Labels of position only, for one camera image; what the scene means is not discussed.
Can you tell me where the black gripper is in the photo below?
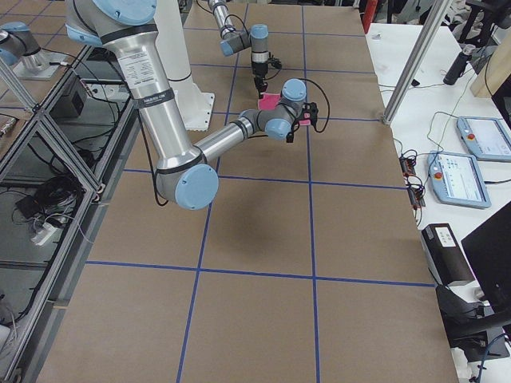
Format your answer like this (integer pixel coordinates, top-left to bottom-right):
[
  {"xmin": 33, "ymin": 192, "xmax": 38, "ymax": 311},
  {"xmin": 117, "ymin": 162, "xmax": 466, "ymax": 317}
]
[
  {"xmin": 251, "ymin": 61, "xmax": 268, "ymax": 93},
  {"xmin": 286, "ymin": 102, "xmax": 319, "ymax": 143}
]

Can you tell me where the pink and grey towel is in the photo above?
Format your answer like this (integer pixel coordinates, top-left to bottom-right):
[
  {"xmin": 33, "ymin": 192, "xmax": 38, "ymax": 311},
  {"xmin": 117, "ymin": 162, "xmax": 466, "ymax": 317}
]
[{"xmin": 258, "ymin": 93, "xmax": 311, "ymax": 126}]

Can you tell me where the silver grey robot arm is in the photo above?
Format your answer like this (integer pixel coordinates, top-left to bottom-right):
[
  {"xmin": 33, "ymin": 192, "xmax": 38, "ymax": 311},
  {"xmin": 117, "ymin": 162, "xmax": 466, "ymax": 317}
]
[
  {"xmin": 208, "ymin": 0, "xmax": 271, "ymax": 99},
  {"xmin": 65, "ymin": 1, "xmax": 317, "ymax": 210}
]

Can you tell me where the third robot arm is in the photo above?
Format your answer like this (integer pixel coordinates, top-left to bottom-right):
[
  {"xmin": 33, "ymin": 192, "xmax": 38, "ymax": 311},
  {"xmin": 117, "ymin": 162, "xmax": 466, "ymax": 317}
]
[{"xmin": 1, "ymin": 22, "xmax": 57, "ymax": 81}]

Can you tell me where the small circuit board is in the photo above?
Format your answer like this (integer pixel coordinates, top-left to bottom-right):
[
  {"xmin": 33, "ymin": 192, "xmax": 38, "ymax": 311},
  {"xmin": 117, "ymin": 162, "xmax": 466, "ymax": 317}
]
[{"xmin": 399, "ymin": 156, "xmax": 416, "ymax": 177}]

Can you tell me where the near blue teach pendant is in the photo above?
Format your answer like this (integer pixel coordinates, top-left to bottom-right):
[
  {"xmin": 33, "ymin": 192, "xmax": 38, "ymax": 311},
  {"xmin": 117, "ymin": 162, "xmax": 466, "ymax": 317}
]
[{"xmin": 427, "ymin": 152, "xmax": 492, "ymax": 209}]

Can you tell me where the blue teach pendant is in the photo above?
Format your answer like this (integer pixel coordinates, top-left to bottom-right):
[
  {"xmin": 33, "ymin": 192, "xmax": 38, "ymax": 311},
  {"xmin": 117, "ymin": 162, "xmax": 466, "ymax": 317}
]
[
  {"xmin": 427, "ymin": 152, "xmax": 492, "ymax": 209},
  {"xmin": 456, "ymin": 116, "xmax": 510, "ymax": 162}
]

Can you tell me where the black bottle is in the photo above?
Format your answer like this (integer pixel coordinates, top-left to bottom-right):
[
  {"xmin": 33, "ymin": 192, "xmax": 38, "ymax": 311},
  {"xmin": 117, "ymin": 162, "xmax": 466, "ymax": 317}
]
[{"xmin": 443, "ymin": 44, "xmax": 476, "ymax": 85}]

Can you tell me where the far blue teach pendant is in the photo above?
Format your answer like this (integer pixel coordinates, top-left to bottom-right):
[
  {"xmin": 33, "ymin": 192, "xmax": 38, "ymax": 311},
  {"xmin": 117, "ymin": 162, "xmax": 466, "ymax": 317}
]
[{"xmin": 456, "ymin": 116, "xmax": 510, "ymax": 162}]

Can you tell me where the black rectangular box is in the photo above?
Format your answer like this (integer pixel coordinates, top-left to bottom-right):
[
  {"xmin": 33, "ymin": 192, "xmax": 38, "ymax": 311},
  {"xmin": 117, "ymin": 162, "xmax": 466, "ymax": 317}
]
[{"xmin": 421, "ymin": 223, "xmax": 475, "ymax": 287}]

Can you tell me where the black monitor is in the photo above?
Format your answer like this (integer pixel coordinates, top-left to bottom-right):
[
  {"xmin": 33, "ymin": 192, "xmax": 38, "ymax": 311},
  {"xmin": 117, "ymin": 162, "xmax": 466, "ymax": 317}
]
[{"xmin": 461, "ymin": 203, "xmax": 510, "ymax": 310}]

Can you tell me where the white power strip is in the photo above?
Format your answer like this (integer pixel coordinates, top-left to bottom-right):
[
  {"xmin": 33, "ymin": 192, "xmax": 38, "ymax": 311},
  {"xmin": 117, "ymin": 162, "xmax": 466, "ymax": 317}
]
[{"xmin": 31, "ymin": 223, "xmax": 57, "ymax": 246}]

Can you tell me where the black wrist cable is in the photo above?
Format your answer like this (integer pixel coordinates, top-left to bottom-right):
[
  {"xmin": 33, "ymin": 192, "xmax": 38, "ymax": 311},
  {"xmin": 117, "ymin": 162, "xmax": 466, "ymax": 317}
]
[
  {"xmin": 223, "ymin": 15, "xmax": 283, "ymax": 79},
  {"xmin": 293, "ymin": 78, "xmax": 331, "ymax": 135}
]

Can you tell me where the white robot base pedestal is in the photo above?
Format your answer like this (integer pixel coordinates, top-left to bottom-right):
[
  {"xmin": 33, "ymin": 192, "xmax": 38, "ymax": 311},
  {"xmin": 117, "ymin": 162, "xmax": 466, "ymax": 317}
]
[{"xmin": 154, "ymin": 0, "xmax": 215, "ymax": 131}]

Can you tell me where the aluminium frame post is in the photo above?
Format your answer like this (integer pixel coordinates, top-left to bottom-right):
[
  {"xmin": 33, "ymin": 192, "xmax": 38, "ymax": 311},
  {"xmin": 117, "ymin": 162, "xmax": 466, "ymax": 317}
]
[{"xmin": 382, "ymin": 0, "xmax": 451, "ymax": 125}]

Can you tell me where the aluminium frame rack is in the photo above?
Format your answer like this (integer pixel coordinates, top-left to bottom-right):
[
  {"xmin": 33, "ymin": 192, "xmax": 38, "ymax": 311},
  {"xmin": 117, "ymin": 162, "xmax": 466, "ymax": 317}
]
[{"xmin": 1, "ymin": 47, "xmax": 137, "ymax": 382}]

